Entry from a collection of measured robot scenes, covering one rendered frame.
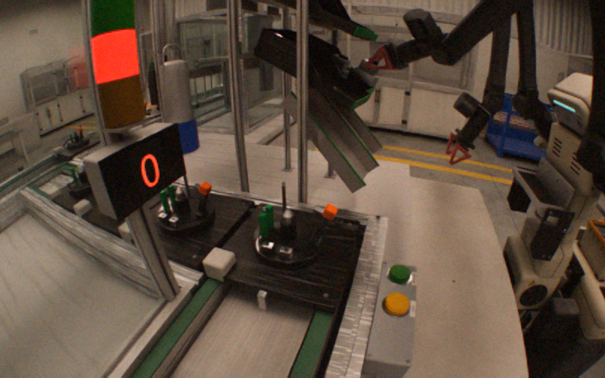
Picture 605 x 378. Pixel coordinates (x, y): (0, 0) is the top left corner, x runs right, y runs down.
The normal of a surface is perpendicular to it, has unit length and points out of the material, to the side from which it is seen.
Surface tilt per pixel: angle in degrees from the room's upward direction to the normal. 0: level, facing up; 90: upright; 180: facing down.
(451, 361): 0
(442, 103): 90
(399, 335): 0
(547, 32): 90
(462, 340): 0
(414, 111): 90
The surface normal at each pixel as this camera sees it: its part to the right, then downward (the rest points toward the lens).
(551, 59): -0.35, 0.47
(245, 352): 0.00, -0.87
